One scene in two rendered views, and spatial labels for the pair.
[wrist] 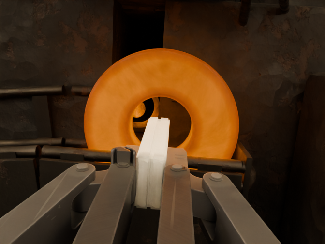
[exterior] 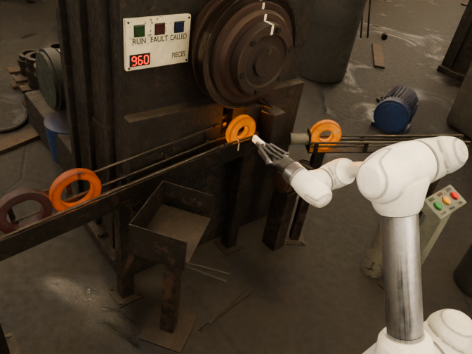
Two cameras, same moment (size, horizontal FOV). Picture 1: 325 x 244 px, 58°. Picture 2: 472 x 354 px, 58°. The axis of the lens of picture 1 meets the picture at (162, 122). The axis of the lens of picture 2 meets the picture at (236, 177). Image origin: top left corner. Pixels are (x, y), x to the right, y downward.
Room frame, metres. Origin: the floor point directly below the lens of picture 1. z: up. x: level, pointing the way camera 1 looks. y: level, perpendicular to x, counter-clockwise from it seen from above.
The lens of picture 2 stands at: (-0.91, 1.20, 1.71)
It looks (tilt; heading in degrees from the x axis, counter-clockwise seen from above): 36 degrees down; 315
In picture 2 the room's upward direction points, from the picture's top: 9 degrees clockwise
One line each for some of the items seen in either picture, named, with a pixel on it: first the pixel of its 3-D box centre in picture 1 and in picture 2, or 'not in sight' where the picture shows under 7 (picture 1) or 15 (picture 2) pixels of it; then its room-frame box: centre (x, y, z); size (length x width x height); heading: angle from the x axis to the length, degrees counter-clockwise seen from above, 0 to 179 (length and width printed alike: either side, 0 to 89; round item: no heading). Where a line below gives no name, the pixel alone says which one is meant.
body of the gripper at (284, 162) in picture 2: not in sight; (282, 162); (0.02, 0.01, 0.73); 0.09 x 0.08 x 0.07; 178
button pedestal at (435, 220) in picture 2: not in sight; (421, 246); (-0.46, -0.62, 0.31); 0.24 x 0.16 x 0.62; 88
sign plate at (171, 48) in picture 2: not in sight; (158, 41); (0.41, 0.37, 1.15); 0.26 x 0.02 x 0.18; 88
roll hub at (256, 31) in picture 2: not in sight; (263, 60); (0.20, 0.04, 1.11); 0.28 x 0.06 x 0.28; 88
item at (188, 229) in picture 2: not in sight; (169, 277); (0.02, 0.54, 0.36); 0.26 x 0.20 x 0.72; 123
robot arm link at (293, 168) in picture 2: not in sight; (293, 173); (-0.06, 0.01, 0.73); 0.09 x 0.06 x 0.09; 88
